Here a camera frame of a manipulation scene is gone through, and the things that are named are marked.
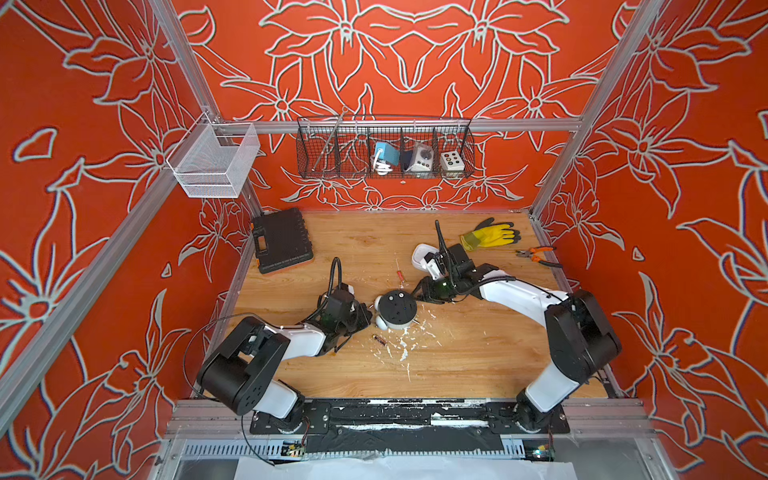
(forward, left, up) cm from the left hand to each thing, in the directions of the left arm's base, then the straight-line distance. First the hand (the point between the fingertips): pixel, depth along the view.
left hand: (375, 312), depth 90 cm
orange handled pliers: (+27, -54, -1) cm, 61 cm away
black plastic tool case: (+25, +36, +3) cm, 44 cm away
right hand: (+2, -10, +8) cm, 13 cm away
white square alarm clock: (+23, -14, +2) cm, 27 cm away
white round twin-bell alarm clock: (0, -6, +3) cm, 7 cm away
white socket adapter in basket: (+38, -13, +31) cm, 51 cm away
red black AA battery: (-8, -2, -1) cm, 9 cm away
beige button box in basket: (+39, -22, +28) cm, 53 cm away
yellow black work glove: (+34, -41, +1) cm, 53 cm away
